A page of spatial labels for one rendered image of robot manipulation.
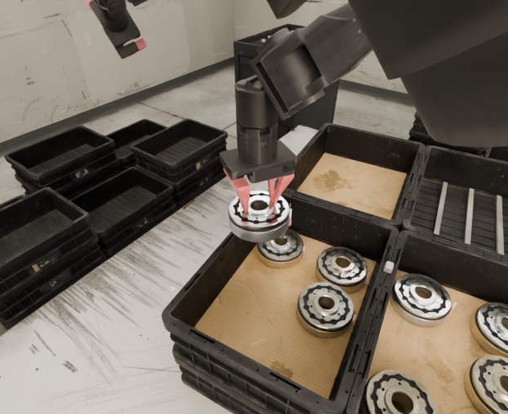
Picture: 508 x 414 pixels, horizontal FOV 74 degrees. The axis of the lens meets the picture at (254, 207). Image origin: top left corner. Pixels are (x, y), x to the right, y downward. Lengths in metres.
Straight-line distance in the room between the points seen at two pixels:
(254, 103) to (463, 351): 0.56
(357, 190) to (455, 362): 0.50
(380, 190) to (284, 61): 0.68
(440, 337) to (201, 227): 0.67
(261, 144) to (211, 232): 0.59
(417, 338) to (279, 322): 0.25
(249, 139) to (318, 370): 0.40
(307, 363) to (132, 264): 0.55
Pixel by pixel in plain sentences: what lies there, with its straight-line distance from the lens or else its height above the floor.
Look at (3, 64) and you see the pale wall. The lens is 3.30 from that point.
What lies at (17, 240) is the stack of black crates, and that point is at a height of 0.49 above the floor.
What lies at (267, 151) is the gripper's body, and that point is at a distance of 0.48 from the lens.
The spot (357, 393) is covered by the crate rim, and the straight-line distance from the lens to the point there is 0.52.
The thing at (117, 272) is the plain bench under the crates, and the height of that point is 0.70.
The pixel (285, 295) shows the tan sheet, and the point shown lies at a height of 0.83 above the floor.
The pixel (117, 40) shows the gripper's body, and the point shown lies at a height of 1.21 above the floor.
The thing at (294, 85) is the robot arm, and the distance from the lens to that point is 0.40.
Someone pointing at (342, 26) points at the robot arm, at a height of 1.33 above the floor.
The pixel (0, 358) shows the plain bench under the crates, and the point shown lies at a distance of 0.95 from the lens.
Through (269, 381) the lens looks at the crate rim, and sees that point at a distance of 0.52.
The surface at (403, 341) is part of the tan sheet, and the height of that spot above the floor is 0.83.
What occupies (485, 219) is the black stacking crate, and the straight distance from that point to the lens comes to 1.05.
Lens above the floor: 1.40
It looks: 39 degrees down
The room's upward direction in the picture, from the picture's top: straight up
